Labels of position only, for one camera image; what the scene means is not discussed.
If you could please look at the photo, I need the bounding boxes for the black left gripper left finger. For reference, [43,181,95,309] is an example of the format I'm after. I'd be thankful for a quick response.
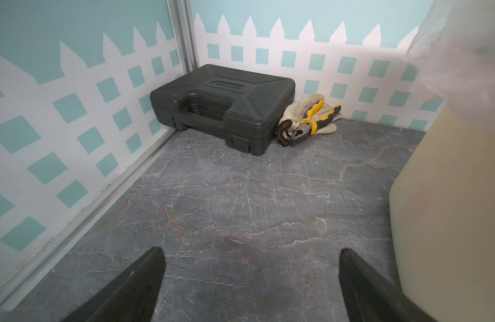
[63,247,166,321]

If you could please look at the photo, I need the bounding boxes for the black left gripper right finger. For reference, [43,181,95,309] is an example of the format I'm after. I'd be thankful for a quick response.
[339,248,434,321]

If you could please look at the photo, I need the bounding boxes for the cream plastic trash bin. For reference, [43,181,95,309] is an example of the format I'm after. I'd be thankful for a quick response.
[390,107,495,321]

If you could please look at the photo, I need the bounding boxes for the beige work glove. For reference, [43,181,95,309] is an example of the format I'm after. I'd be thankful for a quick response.
[276,93,328,147]

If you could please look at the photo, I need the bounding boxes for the black plastic tool case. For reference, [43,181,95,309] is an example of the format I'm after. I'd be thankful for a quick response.
[149,64,296,156]

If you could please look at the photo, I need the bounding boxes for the clear plastic bin liner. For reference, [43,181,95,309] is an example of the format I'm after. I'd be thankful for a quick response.
[406,1,495,134]

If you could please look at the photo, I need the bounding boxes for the yellow black handled pliers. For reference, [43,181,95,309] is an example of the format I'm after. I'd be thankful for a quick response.
[288,99,342,146]

